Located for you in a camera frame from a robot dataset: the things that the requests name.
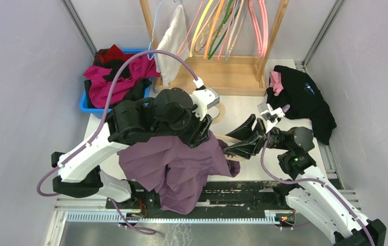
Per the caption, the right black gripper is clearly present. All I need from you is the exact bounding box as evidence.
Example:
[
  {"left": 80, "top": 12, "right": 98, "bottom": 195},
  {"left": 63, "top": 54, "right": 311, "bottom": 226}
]
[{"left": 222, "top": 113, "right": 291, "bottom": 159}]

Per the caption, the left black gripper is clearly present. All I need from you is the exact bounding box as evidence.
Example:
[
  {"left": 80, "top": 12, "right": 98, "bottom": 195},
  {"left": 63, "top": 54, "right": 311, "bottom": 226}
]
[{"left": 155, "top": 102, "right": 214, "bottom": 149}]

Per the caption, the purple garment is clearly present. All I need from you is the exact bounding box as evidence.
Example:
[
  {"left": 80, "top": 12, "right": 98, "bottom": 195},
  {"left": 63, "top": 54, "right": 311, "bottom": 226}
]
[{"left": 117, "top": 132, "right": 241, "bottom": 215}]

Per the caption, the white skirt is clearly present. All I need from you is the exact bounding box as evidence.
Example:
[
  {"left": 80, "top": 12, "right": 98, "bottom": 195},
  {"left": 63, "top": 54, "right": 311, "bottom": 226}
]
[{"left": 155, "top": 5, "right": 189, "bottom": 86}]

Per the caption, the beige wooden hanger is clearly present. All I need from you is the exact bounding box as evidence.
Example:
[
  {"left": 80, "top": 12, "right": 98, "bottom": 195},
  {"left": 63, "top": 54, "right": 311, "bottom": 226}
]
[{"left": 211, "top": 102, "right": 247, "bottom": 161}]

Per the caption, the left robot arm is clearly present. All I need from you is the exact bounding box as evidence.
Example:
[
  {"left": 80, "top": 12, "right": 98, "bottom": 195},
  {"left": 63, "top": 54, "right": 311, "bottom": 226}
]
[{"left": 51, "top": 88, "right": 220, "bottom": 209}]

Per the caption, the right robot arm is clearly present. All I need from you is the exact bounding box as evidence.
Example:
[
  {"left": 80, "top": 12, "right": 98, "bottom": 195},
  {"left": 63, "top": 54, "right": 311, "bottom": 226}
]
[{"left": 223, "top": 114, "right": 386, "bottom": 245}]

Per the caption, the wooden hanger rack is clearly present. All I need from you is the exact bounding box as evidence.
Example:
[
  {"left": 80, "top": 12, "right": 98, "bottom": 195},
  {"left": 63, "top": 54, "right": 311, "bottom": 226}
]
[{"left": 139, "top": 1, "right": 295, "bottom": 96}]

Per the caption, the green hanger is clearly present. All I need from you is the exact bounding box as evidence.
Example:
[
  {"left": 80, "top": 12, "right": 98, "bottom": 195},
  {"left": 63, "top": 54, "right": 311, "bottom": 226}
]
[{"left": 207, "top": 0, "right": 236, "bottom": 60}]

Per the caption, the pink hanger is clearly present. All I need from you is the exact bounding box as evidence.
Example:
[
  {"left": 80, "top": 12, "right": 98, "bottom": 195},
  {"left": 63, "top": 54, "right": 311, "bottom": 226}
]
[{"left": 248, "top": 0, "right": 269, "bottom": 58}]

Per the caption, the orange hanger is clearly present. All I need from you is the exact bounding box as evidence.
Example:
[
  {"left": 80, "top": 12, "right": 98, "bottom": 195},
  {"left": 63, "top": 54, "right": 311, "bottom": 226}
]
[{"left": 203, "top": 0, "right": 225, "bottom": 59}]

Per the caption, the yellow hanger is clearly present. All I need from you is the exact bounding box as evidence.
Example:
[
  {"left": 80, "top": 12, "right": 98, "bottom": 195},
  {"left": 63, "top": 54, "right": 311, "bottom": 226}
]
[{"left": 189, "top": 0, "right": 214, "bottom": 57}]

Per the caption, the pink garment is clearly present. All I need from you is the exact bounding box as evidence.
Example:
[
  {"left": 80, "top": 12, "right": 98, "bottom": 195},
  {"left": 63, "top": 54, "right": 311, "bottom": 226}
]
[{"left": 270, "top": 71, "right": 284, "bottom": 96}]

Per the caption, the black garment pile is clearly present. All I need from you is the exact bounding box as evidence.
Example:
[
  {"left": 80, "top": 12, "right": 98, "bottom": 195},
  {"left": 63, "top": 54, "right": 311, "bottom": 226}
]
[{"left": 266, "top": 65, "right": 337, "bottom": 145}]

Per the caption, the blue plastic bin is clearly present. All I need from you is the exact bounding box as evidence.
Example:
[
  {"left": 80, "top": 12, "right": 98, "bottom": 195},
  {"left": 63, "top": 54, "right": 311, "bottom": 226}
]
[{"left": 79, "top": 49, "right": 152, "bottom": 118}]

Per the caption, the magenta garment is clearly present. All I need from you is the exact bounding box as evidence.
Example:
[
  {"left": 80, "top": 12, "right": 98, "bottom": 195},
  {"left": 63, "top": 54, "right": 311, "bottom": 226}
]
[{"left": 83, "top": 54, "right": 161, "bottom": 109}]

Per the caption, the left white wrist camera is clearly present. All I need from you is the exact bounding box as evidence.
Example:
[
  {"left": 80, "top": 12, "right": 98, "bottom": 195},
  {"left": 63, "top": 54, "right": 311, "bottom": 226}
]
[{"left": 190, "top": 77, "right": 220, "bottom": 120}]

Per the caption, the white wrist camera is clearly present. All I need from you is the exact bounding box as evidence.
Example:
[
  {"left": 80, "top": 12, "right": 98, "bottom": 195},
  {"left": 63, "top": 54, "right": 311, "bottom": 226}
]
[
  {"left": 190, "top": 77, "right": 220, "bottom": 120},
  {"left": 257, "top": 102, "right": 285, "bottom": 133}
]

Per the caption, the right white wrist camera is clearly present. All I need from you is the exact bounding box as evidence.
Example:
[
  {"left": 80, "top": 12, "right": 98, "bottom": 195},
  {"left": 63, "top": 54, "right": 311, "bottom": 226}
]
[{"left": 257, "top": 102, "right": 285, "bottom": 133}]

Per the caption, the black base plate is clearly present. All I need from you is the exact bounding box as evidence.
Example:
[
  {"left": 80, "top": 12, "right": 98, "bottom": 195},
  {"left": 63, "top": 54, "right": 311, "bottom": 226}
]
[{"left": 118, "top": 181, "right": 293, "bottom": 220}]

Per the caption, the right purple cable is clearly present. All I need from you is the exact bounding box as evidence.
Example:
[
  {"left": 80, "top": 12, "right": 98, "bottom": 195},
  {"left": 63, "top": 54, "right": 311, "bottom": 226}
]
[{"left": 260, "top": 104, "right": 376, "bottom": 246}]

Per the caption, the purple cable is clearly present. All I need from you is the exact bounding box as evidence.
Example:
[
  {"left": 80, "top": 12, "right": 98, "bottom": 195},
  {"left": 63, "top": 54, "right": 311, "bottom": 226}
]
[
  {"left": 260, "top": 104, "right": 376, "bottom": 246},
  {"left": 36, "top": 49, "right": 205, "bottom": 236}
]

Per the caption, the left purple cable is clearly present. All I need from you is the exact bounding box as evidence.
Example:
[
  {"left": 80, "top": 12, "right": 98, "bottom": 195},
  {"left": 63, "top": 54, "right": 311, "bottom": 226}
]
[{"left": 36, "top": 49, "right": 205, "bottom": 236}]

